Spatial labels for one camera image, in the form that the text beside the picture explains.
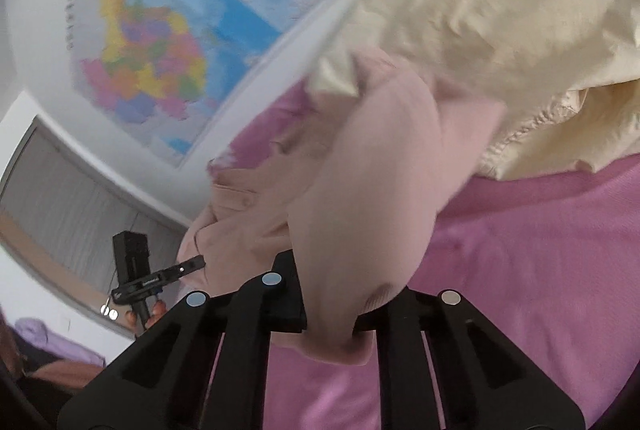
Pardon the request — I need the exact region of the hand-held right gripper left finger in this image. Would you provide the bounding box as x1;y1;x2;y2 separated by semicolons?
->
56;251;307;430

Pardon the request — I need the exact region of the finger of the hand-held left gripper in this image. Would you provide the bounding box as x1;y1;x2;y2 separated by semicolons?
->
111;255;207;303

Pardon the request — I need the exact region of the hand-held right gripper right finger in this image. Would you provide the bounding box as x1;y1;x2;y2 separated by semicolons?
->
355;285;587;430

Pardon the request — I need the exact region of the light pink shirt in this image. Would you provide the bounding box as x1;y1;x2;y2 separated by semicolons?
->
176;47;508;367

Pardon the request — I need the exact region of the person's left hand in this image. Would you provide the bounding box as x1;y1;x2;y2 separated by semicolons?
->
126;301;168;332

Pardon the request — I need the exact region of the grey window blind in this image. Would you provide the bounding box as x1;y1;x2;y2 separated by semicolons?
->
0;115;193;311

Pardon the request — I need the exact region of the purple cloth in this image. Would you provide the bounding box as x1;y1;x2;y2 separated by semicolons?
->
12;317;107;367

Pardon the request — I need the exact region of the pink flowered bedsheet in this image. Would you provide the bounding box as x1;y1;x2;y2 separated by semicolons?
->
207;87;640;430

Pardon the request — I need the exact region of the cream quilt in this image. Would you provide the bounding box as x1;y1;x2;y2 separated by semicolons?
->
306;0;640;181

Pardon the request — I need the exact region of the colourful wall map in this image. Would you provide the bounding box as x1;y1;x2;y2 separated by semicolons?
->
62;0;346;168

